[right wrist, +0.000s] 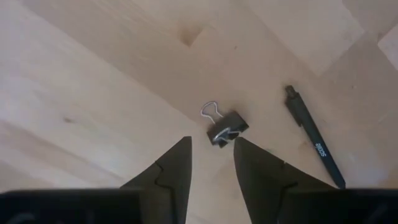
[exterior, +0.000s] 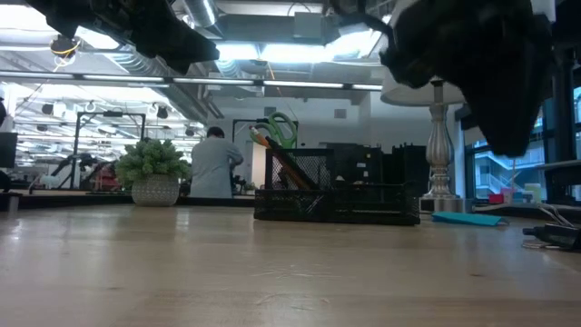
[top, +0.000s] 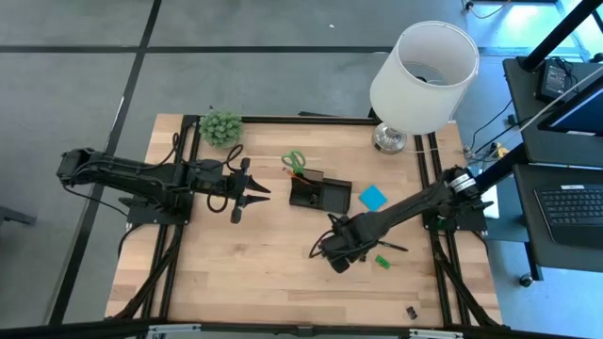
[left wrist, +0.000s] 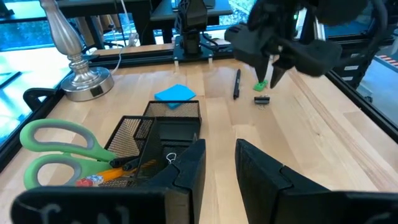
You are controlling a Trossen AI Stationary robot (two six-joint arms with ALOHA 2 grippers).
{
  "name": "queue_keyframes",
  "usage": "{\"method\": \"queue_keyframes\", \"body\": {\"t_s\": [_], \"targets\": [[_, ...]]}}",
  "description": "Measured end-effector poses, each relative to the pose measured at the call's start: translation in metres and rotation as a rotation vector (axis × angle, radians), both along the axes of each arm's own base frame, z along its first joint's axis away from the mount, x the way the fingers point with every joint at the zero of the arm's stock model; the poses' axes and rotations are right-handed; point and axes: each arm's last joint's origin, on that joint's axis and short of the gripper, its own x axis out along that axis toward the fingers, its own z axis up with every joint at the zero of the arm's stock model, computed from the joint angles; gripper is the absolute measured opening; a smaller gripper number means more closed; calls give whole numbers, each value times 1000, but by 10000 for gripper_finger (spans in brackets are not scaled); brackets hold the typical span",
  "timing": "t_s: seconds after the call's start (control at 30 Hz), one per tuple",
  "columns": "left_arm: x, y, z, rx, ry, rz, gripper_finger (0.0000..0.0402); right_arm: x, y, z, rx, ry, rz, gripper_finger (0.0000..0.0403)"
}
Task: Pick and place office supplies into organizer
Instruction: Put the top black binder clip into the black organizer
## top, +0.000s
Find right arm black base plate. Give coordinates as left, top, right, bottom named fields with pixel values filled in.
left=421, top=202, right=489, bottom=233

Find yellow pencil with eraser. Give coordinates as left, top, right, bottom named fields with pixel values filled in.
left=281, top=167, right=312, bottom=186

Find green plant in pot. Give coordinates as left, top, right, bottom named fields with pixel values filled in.
left=198, top=108, right=245, bottom=150

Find blue sticky note pad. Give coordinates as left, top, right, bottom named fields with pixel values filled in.
left=358, top=184, right=389, bottom=213

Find black electronics box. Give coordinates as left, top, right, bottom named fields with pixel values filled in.
left=536, top=59, right=573, bottom=103

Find white shade silver lamp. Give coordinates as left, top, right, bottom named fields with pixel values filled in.
left=369, top=20, right=481, bottom=155

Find black side desk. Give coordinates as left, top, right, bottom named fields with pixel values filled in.
left=501, top=56, right=603, bottom=169

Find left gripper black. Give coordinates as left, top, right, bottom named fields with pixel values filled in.
left=220, top=157, right=272, bottom=225

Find green scissors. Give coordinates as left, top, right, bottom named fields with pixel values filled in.
left=281, top=150, right=307, bottom=177

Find computer monitor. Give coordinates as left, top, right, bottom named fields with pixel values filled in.
left=536, top=74, right=603, bottom=138

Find black keyboard desk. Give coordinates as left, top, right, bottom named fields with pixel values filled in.
left=512, top=163, right=603, bottom=274

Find black keyboard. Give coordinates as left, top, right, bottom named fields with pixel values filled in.
left=534, top=184, right=603, bottom=250

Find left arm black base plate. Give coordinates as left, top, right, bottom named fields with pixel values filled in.
left=118, top=190, right=195, bottom=226

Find black mesh desk organizer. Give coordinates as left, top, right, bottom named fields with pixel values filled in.
left=287, top=168, right=353, bottom=216

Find grey stand foot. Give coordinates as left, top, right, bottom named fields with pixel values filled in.
left=0, top=205, right=38, bottom=227

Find black rig post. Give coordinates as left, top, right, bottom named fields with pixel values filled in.
left=520, top=0, right=603, bottom=73
left=475, top=143, right=529, bottom=194

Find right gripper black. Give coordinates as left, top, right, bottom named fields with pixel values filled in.
left=319, top=212, right=379, bottom=275

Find black rig crossbar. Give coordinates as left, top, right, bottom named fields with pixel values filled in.
left=0, top=318, right=603, bottom=339

